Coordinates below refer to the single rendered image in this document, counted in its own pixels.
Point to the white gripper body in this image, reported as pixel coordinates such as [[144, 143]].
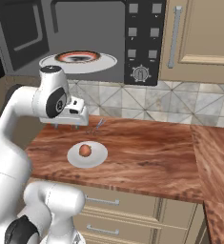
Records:
[[73, 119]]

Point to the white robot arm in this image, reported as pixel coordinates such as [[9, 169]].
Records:
[[8, 165]]

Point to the brown onion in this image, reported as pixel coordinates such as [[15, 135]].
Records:
[[85, 150]]

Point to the glass microwave turntable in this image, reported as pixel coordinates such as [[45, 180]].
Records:
[[107, 63]]

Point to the microwave round knob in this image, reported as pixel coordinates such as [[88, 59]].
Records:
[[141, 73]]

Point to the dark grey microwave door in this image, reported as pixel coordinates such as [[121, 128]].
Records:
[[21, 31]]

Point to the black microwave oven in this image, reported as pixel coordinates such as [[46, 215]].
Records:
[[142, 41]]

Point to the grey scissors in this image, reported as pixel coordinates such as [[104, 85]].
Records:
[[98, 125]]

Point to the white round plate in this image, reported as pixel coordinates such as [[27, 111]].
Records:
[[94, 158]]

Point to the orange rimmed dark bowl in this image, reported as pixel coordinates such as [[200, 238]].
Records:
[[78, 56]]

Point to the beige drawer front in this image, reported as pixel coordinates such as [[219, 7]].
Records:
[[132, 233], [135, 203]]

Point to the beige base cupboard door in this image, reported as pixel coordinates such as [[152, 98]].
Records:
[[177, 224]]

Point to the beige wall cupboard door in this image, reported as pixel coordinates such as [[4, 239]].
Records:
[[208, 35]]

